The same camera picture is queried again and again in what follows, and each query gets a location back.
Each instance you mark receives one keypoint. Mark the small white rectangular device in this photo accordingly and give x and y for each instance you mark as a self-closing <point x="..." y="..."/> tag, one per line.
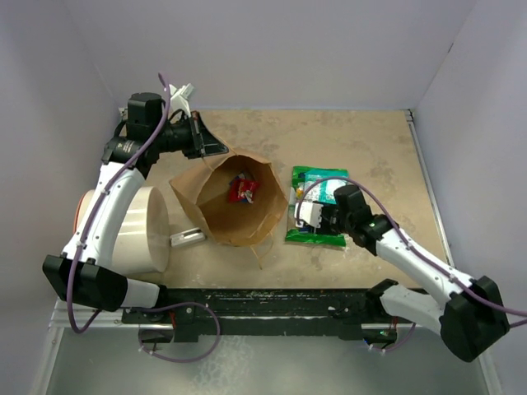
<point x="187" y="237"/>

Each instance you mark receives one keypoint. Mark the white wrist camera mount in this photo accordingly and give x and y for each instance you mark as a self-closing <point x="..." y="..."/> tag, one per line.
<point x="308" y="214"/>
<point x="180" y="98"/>

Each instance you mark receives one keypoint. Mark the green Chuba snack bag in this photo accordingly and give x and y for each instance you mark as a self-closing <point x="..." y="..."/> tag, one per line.
<point x="307" y="235"/>

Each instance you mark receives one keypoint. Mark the blue Kettle chips bag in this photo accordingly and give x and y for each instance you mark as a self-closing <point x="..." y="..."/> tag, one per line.
<point x="299" y="191"/>

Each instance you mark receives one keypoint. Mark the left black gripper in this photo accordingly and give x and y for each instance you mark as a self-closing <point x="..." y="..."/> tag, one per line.
<point x="210" y="146"/>

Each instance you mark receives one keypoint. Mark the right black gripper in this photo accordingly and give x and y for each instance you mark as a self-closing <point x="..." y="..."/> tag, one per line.
<point x="325" y="209"/>

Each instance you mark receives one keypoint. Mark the brown paper bag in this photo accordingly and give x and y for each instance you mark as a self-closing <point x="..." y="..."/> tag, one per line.
<point x="204" y="190"/>

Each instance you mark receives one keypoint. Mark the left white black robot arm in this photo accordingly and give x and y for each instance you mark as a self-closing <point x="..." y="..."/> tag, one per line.
<point x="82" y="272"/>

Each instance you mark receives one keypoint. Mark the white cylindrical bucket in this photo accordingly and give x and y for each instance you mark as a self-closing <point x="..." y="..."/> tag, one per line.
<point x="136" y="245"/>

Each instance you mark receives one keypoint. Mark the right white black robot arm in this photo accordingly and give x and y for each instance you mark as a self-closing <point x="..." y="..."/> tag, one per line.
<point x="466" y="313"/>

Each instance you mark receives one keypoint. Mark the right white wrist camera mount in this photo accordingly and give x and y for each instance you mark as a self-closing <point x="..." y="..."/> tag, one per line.
<point x="308" y="214"/>

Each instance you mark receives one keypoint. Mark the red snack packet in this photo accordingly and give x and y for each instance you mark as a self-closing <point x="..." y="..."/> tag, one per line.
<point x="242" y="190"/>

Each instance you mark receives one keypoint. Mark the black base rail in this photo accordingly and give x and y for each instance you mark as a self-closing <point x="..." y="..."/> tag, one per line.
<point x="343" y="313"/>

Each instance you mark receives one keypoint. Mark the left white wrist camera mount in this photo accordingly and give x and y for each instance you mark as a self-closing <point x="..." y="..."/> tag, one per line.
<point x="180" y="98"/>

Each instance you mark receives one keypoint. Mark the teal snack packet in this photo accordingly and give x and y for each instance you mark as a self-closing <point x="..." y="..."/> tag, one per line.
<point x="323" y="192"/>

